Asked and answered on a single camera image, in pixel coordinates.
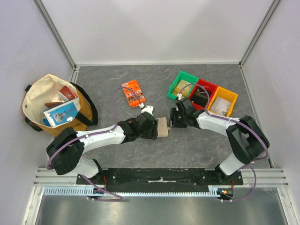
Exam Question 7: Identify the gold cards in green bin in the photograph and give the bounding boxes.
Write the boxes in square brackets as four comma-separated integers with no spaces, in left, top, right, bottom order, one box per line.
[173,79,193,97]

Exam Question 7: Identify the orange screw box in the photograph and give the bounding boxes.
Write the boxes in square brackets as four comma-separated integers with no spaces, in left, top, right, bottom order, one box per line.
[122,80,146,108]

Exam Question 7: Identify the yellow plastic bin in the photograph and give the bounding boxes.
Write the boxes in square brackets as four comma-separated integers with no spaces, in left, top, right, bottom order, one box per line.
[207,86,238,117]

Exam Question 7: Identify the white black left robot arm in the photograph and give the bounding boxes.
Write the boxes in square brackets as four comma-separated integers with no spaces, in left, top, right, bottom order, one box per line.
[46,112,158,184]

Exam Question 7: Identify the white cards in yellow bin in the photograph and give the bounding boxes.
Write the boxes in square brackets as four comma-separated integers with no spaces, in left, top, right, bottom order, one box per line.
[209,97,232,116]

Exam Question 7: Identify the blue white product box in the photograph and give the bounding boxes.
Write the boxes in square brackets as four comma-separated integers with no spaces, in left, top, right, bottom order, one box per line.
[43,98,81,128]

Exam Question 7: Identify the black cards in red bin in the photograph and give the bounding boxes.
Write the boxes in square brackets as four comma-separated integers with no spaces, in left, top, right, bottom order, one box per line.
[189,86,209,107]

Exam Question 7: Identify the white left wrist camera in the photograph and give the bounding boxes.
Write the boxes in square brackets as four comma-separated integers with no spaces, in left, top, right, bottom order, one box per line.
[141,105,154,115]

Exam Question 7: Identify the green plastic bin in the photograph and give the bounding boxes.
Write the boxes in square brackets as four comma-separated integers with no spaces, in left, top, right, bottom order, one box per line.
[167,71,199,100]

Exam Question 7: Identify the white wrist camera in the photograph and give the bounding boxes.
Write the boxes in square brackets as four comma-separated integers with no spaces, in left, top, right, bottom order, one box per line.
[141,105,154,115]
[176,93,184,101]

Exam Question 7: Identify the red white product box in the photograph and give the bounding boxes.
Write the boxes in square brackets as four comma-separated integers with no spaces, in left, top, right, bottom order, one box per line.
[57,86,77,102]

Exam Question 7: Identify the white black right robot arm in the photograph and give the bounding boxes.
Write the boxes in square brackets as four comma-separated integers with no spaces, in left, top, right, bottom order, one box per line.
[169,97,270,185]

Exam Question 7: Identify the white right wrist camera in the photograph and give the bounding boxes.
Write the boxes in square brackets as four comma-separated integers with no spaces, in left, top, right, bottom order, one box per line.
[176,93,184,101]

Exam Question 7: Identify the yellow canvas tote bag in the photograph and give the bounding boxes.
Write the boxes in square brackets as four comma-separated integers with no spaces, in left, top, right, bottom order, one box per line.
[22,74,98,136]

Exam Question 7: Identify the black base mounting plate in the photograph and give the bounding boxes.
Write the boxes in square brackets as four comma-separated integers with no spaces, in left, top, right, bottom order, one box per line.
[91,168,243,194]

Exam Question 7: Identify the red plastic bin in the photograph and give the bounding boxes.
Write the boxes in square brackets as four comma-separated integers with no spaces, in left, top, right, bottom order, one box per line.
[188,78,218,110]

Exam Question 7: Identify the grey slotted cable duct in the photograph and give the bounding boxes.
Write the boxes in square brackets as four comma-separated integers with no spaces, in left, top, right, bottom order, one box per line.
[44,187,220,197]

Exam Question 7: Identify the beige card holder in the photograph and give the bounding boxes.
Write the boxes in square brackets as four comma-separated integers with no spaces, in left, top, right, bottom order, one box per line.
[157,117,169,137]

